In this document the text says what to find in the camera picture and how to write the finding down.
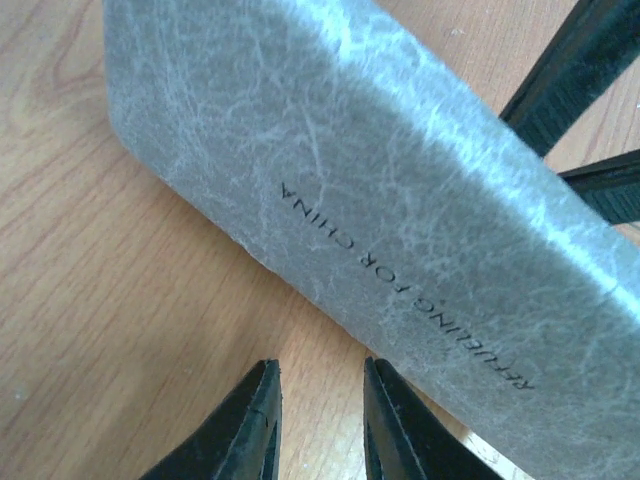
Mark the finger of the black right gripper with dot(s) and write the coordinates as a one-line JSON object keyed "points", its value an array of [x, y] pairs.
{"points": [[610, 187], [597, 41]]}

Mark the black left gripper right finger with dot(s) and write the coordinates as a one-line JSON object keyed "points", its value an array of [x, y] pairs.
{"points": [[403, 439]]}

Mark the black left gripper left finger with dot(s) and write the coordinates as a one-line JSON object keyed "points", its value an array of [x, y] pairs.
{"points": [[240, 439]]}

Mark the grey green glasses case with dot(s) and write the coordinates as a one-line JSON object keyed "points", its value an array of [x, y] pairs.
{"points": [[348, 159]]}

